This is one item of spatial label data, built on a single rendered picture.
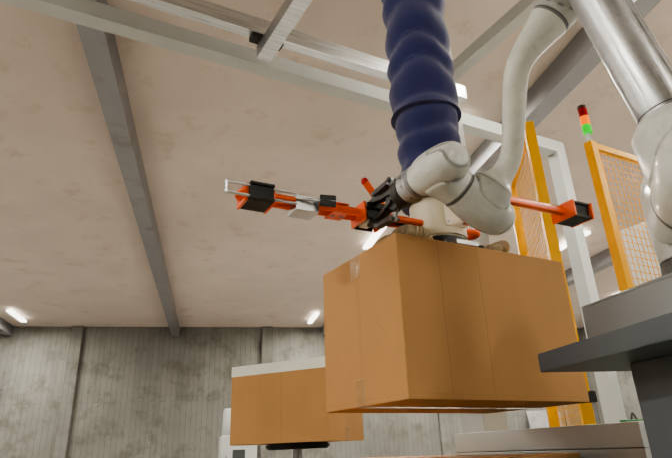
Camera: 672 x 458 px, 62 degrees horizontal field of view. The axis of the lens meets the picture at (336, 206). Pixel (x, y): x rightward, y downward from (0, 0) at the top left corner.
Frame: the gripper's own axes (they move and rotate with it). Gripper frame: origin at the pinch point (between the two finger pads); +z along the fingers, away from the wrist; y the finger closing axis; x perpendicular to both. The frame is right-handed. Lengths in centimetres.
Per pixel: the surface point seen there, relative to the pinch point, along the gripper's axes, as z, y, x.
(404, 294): -20.0, 28.7, -3.9
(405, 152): -0.5, -24.7, 15.7
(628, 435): -31, 62, 52
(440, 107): -10.7, -38.0, 23.8
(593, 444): -20, 64, 52
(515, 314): -19.7, 31.0, 32.1
